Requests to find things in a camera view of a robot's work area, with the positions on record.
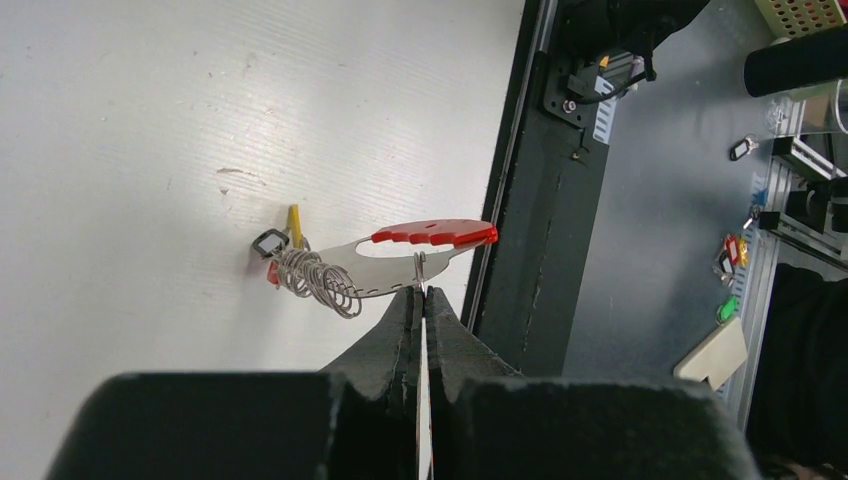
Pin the green key tag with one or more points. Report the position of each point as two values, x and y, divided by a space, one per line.
727 310

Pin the white smartphone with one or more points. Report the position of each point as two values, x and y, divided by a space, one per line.
717 357

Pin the red tag key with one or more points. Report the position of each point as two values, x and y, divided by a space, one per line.
272 275

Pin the spare blue tag key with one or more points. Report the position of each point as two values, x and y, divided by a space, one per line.
758 202

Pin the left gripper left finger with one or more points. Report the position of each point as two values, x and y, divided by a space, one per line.
353 420

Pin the yellow tag key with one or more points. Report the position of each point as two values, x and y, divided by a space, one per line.
294 227

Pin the spare key tag bundle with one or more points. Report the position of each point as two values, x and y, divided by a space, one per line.
732 256

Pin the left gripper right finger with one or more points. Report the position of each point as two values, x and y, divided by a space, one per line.
490 422

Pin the black cylinder flashlight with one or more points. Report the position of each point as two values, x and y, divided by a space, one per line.
799 63

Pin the grey red keyring holder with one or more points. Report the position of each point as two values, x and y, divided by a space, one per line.
340 278

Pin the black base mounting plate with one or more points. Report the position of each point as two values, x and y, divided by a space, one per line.
573 64

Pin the spare black tag key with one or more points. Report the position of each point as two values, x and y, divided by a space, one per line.
745 146

